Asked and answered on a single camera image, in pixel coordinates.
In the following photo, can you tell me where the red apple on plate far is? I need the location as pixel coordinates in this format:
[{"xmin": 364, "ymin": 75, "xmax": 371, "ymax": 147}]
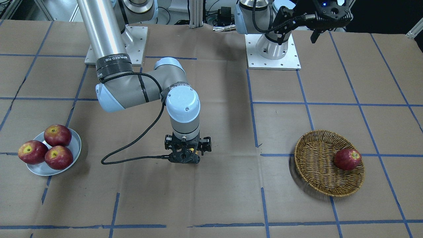
[{"xmin": 17, "ymin": 140, "xmax": 48, "ymax": 165}]

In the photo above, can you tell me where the red apple in basket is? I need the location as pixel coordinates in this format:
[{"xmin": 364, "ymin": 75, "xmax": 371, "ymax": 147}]
[{"xmin": 334, "ymin": 148, "xmax": 362, "ymax": 171}]

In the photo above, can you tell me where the red apple on plate near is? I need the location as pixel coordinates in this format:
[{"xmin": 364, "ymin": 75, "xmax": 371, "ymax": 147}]
[{"xmin": 44, "ymin": 124, "xmax": 72, "ymax": 147}]

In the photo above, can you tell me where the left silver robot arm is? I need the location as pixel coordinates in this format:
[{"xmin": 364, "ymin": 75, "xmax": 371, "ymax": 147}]
[{"xmin": 234, "ymin": 0, "xmax": 318, "ymax": 69}]

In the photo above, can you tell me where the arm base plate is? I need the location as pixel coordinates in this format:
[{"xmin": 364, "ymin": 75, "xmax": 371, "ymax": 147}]
[
  {"xmin": 245, "ymin": 34, "xmax": 302, "ymax": 70},
  {"xmin": 85, "ymin": 26, "xmax": 148, "ymax": 66}
]

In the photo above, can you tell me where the red apple on plate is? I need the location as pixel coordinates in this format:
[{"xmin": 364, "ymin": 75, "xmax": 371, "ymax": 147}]
[
  {"xmin": 44, "ymin": 124, "xmax": 72, "ymax": 147},
  {"xmin": 17, "ymin": 140, "xmax": 48, "ymax": 165},
  {"xmin": 44, "ymin": 145, "xmax": 74, "ymax": 170}
]

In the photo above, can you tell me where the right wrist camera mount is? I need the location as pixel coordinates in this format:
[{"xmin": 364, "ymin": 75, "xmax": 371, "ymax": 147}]
[{"xmin": 164, "ymin": 134, "xmax": 200, "ymax": 164}]

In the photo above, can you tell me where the woven wicker basket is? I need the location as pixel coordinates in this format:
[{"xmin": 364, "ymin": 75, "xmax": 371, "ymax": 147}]
[{"xmin": 294, "ymin": 130, "xmax": 365, "ymax": 197}]

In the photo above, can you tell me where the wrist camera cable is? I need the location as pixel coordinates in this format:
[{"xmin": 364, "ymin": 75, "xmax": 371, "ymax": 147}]
[
  {"xmin": 252, "ymin": 0, "xmax": 314, "ymax": 33},
  {"xmin": 99, "ymin": 72, "xmax": 172, "ymax": 165}
]

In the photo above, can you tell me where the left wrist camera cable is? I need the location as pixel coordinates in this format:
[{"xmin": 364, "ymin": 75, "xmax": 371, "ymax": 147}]
[{"xmin": 252, "ymin": 0, "xmax": 314, "ymax": 33}]

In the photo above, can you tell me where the aluminium frame post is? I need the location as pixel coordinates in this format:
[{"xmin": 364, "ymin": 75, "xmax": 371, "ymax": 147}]
[{"xmin": 187, "ymin": 0, "xmax": 205, "ymax": 29}]

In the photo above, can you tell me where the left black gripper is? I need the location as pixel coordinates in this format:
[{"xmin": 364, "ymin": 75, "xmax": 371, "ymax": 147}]
[{"xmin": 273, "ymin": 0, "xmax": 320, "ymax": 45}]

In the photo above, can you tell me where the light blue plate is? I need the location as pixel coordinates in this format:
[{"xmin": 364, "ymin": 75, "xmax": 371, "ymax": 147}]
[{"xmin": 26, "ymin": 128, "xmax": 82, "ymax": 176}]

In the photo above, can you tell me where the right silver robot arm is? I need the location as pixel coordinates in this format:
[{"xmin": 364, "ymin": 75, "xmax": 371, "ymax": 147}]
[{"xmin": 77, "ymin": 0, "xmax": 212, "ymax": 159}]

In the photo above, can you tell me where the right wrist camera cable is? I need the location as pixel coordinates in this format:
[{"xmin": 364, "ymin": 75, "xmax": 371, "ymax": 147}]
[{"xmin": 99, "ymin": 72, "xmax": 172, "ymax": 165}]

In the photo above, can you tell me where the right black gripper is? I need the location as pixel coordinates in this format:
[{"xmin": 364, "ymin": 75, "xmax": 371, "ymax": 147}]
[{"xmin": 195, "ymin": 136, "xmax": 212, "ymax": 156}]

